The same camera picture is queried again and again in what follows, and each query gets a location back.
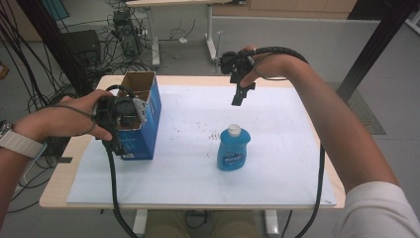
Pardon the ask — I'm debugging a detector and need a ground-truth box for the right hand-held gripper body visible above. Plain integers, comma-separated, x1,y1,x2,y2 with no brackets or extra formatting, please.
214,30,258,84

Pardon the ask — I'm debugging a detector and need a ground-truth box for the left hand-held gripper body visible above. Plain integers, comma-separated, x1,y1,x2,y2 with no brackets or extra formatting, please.
93,95,149,133

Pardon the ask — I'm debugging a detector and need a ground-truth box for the blue cardboard box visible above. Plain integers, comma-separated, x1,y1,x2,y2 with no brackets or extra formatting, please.
115,70,162,162

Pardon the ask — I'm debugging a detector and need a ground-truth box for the blue detergent bottle white cap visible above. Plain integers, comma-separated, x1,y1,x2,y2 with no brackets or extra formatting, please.
216,123,252,172

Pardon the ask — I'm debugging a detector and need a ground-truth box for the person's right hand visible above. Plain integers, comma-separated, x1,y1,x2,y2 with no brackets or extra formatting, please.
239,45,310,88

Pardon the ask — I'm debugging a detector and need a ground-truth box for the person's left hand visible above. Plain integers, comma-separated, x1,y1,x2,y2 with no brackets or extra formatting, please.
13,88,115,143

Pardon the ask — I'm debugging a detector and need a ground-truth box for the black box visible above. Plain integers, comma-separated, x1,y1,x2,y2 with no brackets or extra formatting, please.
60,29,103,68

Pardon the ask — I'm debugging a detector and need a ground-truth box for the black computer tower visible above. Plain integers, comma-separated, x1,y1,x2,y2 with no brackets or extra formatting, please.
112,9,143,58

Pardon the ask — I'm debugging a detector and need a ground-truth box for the white desk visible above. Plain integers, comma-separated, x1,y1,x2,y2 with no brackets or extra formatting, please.
125,0,247,68

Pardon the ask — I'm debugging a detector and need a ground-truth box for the white table leg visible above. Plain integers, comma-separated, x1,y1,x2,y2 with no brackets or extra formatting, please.
263,208,280,237
133,208,150,237

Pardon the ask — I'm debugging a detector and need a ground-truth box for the wooden cabinet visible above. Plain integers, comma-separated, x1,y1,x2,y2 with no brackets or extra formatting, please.
212,0,358,20

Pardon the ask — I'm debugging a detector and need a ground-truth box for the white table mat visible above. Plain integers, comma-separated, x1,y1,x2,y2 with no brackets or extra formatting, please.
65,83,338,207

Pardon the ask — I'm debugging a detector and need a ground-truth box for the wristwatch with white band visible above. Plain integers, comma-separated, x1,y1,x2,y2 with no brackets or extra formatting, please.
0,119,48,160

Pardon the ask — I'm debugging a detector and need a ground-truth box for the person's left leg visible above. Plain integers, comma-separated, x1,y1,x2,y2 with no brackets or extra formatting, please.
143,209,189,238

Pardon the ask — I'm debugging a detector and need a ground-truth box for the person's leg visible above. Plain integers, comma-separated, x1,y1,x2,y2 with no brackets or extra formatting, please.
143,209,189,238
211,209,262,238

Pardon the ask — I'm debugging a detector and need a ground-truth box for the teal panel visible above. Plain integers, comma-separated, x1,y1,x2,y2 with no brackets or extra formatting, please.
41,0,70,22

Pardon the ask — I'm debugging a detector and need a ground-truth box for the orange box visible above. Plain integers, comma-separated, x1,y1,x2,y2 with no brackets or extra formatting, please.
0,60,10,80

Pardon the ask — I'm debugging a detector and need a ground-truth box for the person's right leg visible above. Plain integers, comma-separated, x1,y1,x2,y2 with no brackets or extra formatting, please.
211,209,262,238

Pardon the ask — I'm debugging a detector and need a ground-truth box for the white shirt sleeve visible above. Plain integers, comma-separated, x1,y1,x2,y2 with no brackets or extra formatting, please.
333,180,420,238

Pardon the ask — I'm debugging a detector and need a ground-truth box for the thin black wrist cord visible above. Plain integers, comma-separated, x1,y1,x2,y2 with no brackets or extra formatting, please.
252,60,288,82
41,104,98,137

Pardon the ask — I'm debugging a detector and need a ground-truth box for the tangle of black floor cables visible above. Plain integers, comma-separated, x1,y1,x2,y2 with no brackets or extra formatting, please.
0,0,199,214

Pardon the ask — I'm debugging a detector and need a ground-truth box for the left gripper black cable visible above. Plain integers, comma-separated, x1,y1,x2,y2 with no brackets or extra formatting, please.
104,84,142,238

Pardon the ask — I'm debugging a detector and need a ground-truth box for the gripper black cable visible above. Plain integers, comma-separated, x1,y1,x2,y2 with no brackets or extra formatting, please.
104,84,142,238
247,46,326,238

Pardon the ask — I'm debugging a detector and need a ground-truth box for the black cable loop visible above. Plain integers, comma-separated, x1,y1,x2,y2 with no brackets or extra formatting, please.
184,209,210,230

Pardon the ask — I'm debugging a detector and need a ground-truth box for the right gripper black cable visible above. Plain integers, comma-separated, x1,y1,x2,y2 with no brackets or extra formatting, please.
247,46,326,238

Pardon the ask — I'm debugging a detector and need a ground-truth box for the thin black cable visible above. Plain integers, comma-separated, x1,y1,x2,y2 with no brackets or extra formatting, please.
279,209,294,238

